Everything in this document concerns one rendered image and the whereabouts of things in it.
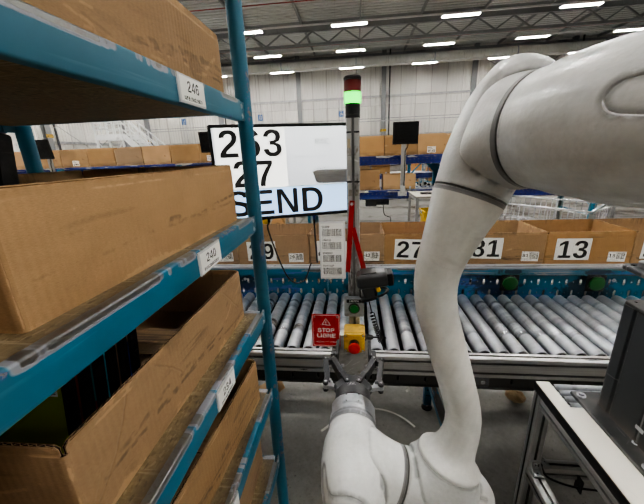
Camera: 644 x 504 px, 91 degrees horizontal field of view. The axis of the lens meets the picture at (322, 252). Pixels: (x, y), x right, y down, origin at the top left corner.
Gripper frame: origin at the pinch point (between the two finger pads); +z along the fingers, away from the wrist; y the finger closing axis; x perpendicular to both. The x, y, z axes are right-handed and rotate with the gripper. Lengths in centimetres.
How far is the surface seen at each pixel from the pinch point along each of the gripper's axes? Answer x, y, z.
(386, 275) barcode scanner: -13.2, -10.2, 20.8
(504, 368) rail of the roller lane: 24, -52, 27
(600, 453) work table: 20, -58, -10
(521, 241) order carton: -6, -82, 87
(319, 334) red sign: 11.4, 12.4, 25.6
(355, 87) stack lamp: -68, -1, 26
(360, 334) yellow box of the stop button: 7.5, -2.1, 19.9
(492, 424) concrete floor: 95, -75, 74
